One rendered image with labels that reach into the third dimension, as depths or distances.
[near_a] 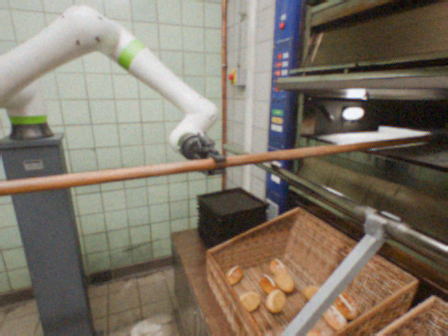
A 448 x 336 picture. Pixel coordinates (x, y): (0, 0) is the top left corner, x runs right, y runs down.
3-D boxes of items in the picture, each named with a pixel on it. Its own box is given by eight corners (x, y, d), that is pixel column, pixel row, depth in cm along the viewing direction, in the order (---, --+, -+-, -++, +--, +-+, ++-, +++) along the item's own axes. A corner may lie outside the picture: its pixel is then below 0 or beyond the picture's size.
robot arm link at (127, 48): (77, 38, 92) (95, 6, 89) (96, 44, 104) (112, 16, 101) (122, 73, 94) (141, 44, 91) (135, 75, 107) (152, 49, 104)
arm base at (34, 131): (20, 132, 123) (17, 118, 121) (58, 130, 129) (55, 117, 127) (4, 141, 100) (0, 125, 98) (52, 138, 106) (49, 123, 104)
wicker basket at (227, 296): (295, 255, 136) (299, 205, 128) (406, 353, 86) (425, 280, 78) (204, 280, 118) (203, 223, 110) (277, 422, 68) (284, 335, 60)
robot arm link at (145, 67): (131, 77, 105) (125, 69, 94) (149, 54, 105) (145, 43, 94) (204, 136, 110) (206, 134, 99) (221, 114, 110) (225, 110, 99)
